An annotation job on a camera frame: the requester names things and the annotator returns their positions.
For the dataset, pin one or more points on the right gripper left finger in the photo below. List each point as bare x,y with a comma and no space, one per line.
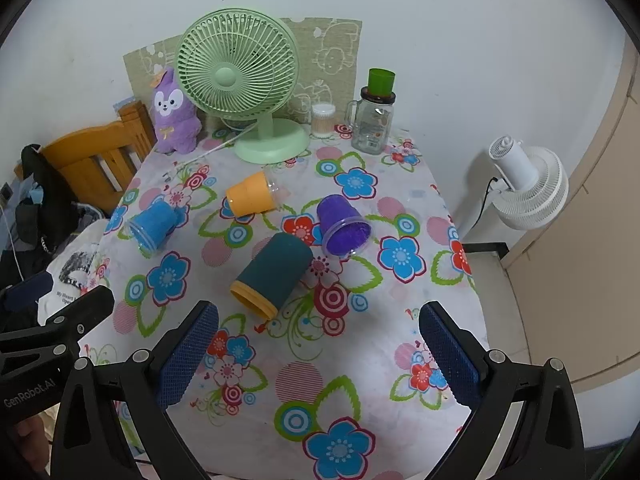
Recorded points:
89,442

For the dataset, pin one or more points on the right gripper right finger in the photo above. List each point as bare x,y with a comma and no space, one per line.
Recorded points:
546,442

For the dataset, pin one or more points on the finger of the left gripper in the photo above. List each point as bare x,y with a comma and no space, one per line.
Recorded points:
23,297
67,325

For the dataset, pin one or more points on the orange plastic cup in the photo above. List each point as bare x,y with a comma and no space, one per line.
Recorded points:
255,194

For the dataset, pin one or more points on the blue plastic cup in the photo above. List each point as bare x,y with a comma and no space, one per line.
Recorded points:
151,228

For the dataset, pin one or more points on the dark teal cup yellow rim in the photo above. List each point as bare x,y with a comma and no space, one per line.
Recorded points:
269,279

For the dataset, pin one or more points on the purple plastic cup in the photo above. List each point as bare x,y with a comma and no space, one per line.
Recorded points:
344,231

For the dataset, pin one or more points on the green cup on jar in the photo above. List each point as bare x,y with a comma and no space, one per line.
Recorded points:
381,82

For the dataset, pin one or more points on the person's left hand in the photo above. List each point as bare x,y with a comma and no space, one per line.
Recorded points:
34,443

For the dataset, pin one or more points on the white printed bag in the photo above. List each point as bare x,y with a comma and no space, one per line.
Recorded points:
78,268

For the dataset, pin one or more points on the black clothing pile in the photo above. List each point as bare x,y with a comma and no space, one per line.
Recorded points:
43,227

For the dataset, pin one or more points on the wooden chair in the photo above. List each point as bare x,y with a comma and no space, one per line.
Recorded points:
99,163

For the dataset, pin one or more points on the floral tablecloth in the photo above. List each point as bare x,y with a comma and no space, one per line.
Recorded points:
340,385

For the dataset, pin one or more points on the purple plush bunny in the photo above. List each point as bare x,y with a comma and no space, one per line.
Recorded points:
176,123

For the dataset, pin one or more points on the white circulator fan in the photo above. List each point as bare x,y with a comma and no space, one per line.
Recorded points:
532,187

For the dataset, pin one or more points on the green desk fan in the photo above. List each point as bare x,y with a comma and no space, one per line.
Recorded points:
241,64

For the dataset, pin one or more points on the cotton swab container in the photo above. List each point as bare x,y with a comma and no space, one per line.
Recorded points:
323,119

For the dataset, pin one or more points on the glass mason jar mug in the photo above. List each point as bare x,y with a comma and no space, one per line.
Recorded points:
370,119

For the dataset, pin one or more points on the cartoon pattern wall mat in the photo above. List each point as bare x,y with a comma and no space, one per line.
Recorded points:
327,54

